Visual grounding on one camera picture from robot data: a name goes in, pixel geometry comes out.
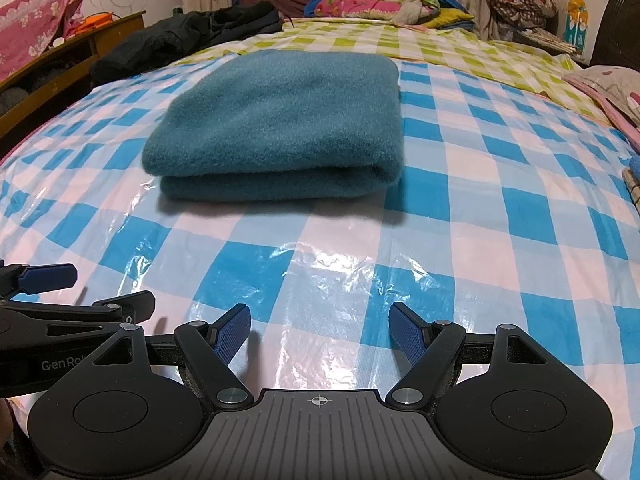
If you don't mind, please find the spotted pink pillow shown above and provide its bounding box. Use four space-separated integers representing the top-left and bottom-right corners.
562 65 640 141

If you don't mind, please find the yellow folded cloth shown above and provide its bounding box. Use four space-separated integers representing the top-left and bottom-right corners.
422 7 476 31

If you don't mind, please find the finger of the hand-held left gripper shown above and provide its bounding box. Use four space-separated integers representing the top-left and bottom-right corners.
0 262 78 300
0 290 156 341

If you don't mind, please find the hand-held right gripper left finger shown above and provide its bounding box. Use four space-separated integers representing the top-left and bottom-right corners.
87 304 256 408

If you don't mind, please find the wooden side cabinet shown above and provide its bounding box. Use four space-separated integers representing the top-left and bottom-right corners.
0 10 146 141

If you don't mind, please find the black jacket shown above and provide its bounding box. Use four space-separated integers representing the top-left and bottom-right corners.
91 1 283 88

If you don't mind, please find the stack of papers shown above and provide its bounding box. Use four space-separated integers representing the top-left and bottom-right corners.
520 25 583 56

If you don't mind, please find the pink floral quilt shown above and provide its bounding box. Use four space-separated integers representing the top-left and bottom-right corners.
312 0 441 23

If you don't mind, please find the blue checked plastic sheet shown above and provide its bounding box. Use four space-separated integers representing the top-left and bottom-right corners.
0 52 640 441

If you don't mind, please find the orange cloth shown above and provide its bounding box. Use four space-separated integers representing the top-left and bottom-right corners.
75 12 113 36

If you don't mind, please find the teal knitted sweater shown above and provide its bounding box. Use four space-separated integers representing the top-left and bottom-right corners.
141 50 405 201

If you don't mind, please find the plaid cloth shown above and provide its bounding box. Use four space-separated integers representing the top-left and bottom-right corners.
621 167 640 206

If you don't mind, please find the green checked plastic sheet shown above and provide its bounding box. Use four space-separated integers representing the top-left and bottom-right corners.
170 17 613 121

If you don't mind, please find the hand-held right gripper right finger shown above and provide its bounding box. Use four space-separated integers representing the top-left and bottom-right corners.
385 302 553 409

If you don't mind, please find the pink floral cloth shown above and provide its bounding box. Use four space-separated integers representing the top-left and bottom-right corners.
0 0 83 81

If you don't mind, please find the dark wooden headboard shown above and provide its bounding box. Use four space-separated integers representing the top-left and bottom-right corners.
590 0 640 71

